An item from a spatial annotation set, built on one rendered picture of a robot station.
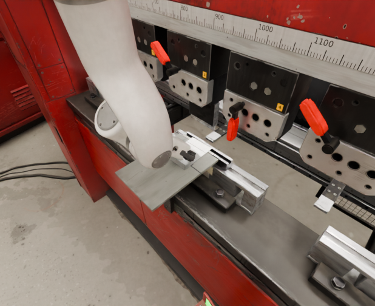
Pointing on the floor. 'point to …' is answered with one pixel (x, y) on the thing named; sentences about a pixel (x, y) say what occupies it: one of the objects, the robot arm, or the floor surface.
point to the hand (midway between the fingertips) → (183, 151)
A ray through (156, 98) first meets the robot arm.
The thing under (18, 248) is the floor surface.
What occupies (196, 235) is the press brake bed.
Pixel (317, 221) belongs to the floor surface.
